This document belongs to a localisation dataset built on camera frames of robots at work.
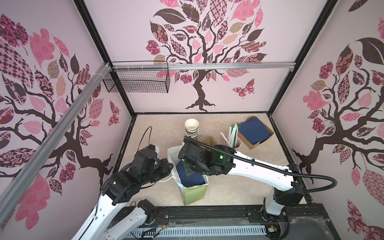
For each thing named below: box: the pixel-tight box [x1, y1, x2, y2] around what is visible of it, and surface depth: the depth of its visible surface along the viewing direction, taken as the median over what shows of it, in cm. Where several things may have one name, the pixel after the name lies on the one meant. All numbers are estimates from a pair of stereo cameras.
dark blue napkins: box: [238, 116, 273, 145], surface depth 110 cm
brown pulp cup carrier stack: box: [200, 135, 218, 147], surface depth 94 cm
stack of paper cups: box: [184, 118, 200, 140], surface depth 92 cm
